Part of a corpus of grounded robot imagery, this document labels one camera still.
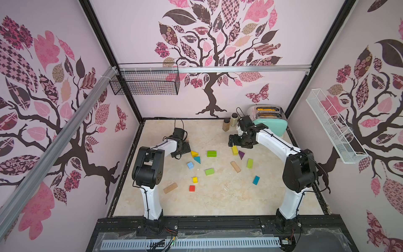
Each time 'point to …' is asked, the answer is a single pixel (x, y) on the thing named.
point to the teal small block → (256, 180)
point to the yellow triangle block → (194, 154)
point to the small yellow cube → (195, 180)
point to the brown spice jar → (226, 124)
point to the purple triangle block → (241, 154)
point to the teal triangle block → (198, 159)
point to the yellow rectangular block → (235, 150)
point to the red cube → (192, 188)
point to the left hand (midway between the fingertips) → (182, 152)
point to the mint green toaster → (273, 116)
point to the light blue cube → (190, 165)
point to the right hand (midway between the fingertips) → (235, 145)
